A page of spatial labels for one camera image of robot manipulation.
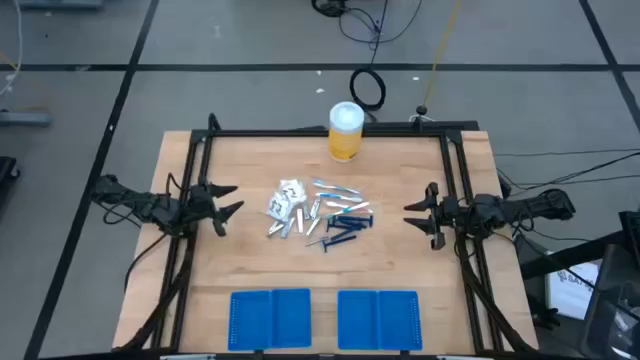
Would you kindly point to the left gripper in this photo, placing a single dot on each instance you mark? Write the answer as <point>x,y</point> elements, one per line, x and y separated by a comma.
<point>202,202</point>

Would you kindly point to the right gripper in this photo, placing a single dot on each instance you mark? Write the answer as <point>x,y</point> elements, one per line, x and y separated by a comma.
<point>447,212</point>

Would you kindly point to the white cotton packet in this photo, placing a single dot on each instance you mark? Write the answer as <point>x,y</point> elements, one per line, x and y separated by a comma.
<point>292,190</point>
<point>277,206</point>

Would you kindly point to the teal and white toothbrush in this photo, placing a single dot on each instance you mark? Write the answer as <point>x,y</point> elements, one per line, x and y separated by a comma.
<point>340,197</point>
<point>350,210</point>

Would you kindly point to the blue and white toothbrush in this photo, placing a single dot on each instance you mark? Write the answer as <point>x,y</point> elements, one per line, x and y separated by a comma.
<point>335,186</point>

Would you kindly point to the black round knob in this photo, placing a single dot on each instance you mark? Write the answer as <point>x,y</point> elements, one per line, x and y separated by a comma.
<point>422,110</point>

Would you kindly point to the yellow disinfecting wipes canister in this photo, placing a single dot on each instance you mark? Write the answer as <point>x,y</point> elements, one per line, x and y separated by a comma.
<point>346,140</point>

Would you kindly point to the black beam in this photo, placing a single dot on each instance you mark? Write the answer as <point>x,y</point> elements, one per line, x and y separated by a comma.
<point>565,257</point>

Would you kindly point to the black clamp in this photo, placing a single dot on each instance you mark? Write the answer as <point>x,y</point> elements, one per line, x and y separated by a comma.
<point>547,316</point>

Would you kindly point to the white printed sign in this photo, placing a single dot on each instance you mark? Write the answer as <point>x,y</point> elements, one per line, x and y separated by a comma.
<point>570,295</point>

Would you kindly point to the black bin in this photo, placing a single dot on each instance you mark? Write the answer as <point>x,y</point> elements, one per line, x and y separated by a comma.
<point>615,300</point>

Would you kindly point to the grey metal bar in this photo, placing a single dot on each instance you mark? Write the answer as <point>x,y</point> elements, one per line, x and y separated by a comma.
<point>25,119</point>

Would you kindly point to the black wheeled object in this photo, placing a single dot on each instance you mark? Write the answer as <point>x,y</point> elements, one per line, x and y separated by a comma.
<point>6,172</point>

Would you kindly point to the black aluminium frame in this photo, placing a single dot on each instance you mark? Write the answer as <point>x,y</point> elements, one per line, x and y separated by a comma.
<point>275,133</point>

